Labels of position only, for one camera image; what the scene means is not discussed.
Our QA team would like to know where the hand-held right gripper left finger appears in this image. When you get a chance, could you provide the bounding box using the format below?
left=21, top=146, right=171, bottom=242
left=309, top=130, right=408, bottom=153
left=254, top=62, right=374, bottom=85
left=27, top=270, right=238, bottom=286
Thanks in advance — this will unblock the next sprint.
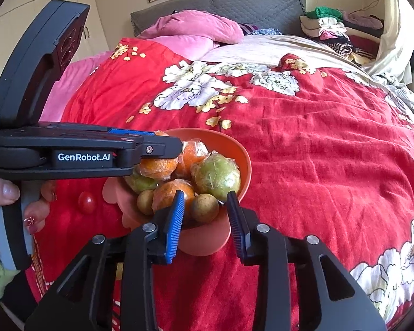
left=24, top=190, right=186, bottom=331

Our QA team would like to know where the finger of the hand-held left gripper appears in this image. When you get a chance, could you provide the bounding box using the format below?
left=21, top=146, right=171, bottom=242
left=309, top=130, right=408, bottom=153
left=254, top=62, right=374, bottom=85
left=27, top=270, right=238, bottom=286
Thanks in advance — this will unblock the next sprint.
left=107, top=127, right=156, bottom=138
left=115, top=134, right=183, bottom=169

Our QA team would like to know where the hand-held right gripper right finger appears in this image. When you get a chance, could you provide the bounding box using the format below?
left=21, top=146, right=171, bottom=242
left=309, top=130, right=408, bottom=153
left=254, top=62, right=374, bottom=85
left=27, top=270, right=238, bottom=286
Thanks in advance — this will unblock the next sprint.
left=227, top=190, right=389, bottom=331

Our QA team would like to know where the brown longan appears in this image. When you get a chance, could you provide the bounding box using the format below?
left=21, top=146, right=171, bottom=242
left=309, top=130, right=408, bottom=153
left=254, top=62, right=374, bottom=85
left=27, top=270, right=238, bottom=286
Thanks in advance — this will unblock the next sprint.
left=190, top=193, right=219, bottom=223
left=137, top=189, right=156, bottom=215

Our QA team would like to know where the small green citrus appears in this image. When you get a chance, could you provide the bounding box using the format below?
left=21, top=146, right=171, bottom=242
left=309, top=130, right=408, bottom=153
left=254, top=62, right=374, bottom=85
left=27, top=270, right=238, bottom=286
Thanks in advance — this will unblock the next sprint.
left=124, top=172, right=159, bottom=194

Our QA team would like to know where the large green citrus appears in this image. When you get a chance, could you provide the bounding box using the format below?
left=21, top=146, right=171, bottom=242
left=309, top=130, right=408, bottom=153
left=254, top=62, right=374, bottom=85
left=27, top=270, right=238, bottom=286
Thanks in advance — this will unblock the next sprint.
left=190, top=152, right=241, bottom=202

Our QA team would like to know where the pink flower-shaped bowl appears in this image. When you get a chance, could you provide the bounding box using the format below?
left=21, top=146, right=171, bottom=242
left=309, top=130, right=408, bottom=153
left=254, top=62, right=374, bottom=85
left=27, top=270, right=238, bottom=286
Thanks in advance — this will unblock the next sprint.
left=102, top=127, right=252, bottom=257

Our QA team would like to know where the person's left hand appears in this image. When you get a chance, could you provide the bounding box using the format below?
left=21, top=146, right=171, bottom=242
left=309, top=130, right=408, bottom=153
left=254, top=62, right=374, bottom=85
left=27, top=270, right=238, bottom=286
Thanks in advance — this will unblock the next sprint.
left=0, top=174, right=57, bottom=245

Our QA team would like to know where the red cherry tomato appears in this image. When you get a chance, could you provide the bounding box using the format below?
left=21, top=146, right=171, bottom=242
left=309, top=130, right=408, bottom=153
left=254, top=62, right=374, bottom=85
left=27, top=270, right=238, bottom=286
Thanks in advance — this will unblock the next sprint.
left=78, top=191, right=97, bottom=213

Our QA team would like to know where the red floral blanket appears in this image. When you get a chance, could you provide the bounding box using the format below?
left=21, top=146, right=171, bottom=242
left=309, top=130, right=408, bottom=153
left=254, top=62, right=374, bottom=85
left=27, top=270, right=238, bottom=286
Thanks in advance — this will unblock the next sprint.
left=24, top=36, right=414, bottom=331

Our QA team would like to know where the pink pillow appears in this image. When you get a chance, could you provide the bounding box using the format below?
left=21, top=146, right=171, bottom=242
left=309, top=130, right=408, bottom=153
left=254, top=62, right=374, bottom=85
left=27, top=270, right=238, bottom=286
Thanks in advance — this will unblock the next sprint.
left=138, top=10, right=245, bottom=45

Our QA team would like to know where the dark patterned cloth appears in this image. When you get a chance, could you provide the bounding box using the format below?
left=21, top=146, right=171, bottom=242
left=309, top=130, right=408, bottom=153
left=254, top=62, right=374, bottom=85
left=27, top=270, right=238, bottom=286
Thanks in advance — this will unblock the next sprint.
left=240, top=23, right=283, bottom=37

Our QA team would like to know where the beige bed sheet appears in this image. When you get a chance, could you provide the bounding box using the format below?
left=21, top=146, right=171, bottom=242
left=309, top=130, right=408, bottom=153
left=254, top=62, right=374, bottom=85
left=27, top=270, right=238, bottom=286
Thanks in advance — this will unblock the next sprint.
left=200, top=34, right=364, bottom=74

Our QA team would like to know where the grey padded headboard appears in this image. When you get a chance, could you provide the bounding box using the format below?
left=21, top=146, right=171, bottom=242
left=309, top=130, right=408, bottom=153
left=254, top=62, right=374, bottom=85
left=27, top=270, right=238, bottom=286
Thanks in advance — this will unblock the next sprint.
left=130, top=0, right=306, bottom=38

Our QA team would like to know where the pile of folded clothes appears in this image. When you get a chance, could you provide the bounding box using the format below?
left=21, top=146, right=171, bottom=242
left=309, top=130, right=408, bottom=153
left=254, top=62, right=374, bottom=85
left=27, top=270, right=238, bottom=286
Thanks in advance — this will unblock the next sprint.
left=299, top=6, right=383, bottom=64

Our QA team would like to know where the cream curtain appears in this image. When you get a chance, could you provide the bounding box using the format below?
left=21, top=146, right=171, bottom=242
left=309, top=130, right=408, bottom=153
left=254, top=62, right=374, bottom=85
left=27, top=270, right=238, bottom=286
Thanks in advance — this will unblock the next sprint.
left=366, top=0, right=414, bottom=111

